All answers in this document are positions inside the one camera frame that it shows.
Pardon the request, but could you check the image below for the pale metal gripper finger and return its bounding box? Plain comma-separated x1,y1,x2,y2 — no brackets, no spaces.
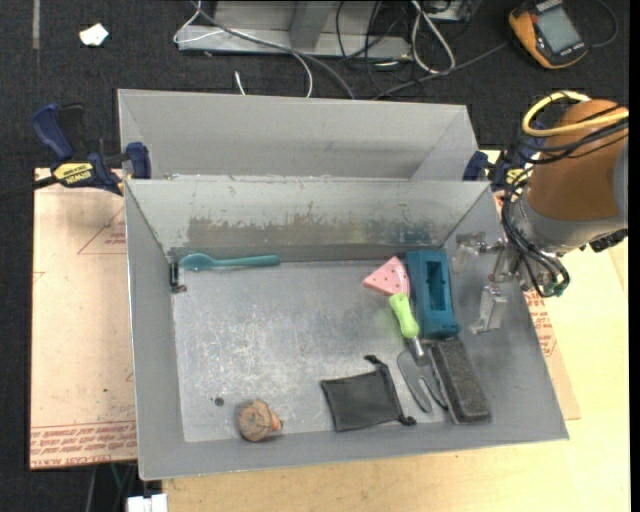
468,284,511,335
453,232,494,274

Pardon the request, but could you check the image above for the teal hollow plastic block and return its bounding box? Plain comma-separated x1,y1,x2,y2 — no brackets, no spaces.
404,249,461,340

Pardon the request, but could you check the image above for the dark green flat block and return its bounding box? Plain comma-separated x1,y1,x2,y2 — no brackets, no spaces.
430,339,493,425

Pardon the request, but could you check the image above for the pink toy watermelon slice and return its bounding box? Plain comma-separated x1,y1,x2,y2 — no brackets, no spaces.
362,255,412,296

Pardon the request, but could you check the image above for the grey metal bin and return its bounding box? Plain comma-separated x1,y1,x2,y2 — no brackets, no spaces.
117,88,570,482

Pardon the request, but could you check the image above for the teal plastic spoon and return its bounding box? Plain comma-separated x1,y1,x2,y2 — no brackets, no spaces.
178,252,281,273

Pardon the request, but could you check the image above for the orange-brown toy shell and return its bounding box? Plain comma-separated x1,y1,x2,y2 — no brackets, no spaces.
235,398,284,443

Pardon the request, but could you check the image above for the brown cardboard board red print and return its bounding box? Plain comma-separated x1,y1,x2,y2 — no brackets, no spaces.
29,167,582,471

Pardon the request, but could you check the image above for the green-handled garden fork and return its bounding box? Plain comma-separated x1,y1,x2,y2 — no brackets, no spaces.
388,292,449,414

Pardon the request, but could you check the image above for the black drawstring pouch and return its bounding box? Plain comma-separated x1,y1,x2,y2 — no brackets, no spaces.
320,354,418,433

